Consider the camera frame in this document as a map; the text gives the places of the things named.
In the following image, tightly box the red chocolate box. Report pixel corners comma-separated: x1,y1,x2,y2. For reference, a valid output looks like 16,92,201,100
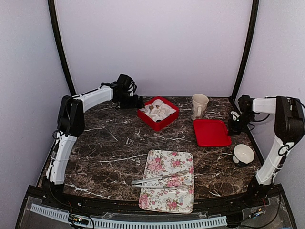
137,96,180,131

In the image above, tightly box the white and dark bowl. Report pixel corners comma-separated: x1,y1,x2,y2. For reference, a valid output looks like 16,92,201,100
233,144,255,167

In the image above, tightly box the white slotted cable duct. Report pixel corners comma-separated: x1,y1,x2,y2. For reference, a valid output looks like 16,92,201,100
30,204,227,229

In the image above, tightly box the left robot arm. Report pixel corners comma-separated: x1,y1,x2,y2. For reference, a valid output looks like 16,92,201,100
46,74,144,186

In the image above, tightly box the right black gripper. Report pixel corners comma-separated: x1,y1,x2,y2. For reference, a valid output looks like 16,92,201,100
228,113,255,136

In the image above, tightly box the floral rectangular tray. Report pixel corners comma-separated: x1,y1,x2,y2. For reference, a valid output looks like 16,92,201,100
132,150,194,214

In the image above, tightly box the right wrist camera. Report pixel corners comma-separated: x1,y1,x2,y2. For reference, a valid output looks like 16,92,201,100
230,111,240,121

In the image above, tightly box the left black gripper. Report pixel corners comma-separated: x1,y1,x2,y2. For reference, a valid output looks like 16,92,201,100
116,92,145,109

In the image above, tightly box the red box lid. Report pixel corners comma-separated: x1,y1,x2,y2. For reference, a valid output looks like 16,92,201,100
193,119,231,147

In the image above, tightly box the white ceramic mug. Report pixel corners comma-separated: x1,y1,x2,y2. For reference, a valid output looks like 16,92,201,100
191,94,209,120

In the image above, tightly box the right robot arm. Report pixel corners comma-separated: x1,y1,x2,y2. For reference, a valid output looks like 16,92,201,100
228,95,305,187

